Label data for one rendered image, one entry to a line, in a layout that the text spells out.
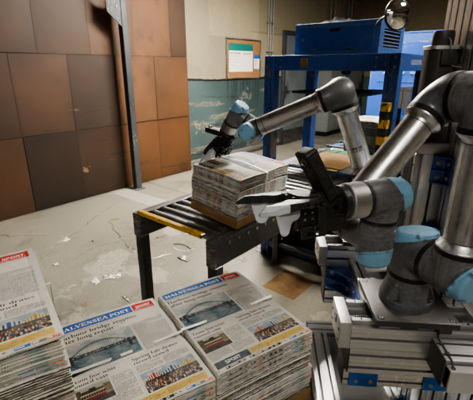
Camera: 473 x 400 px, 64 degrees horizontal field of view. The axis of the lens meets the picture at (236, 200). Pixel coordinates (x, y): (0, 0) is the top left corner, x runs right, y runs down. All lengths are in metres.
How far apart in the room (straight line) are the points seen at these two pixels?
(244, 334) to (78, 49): 4.05
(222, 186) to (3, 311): 1.06
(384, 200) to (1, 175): 3.99
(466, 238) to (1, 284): 1.01
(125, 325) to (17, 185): 3.52
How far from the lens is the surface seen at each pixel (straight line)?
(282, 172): 1.83
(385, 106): 2.44
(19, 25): 4.46
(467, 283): 1.04
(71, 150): 4.66
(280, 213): 0.64
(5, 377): 0.73
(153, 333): 1.05
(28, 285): 0.86
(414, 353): 1.30
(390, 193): 0.81
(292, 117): 1.54
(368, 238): 0.84
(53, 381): 0.75
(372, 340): 1.25
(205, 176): 1.70
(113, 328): 1.08
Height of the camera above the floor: 1.47
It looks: 19 degrees down
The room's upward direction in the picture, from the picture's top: straight up
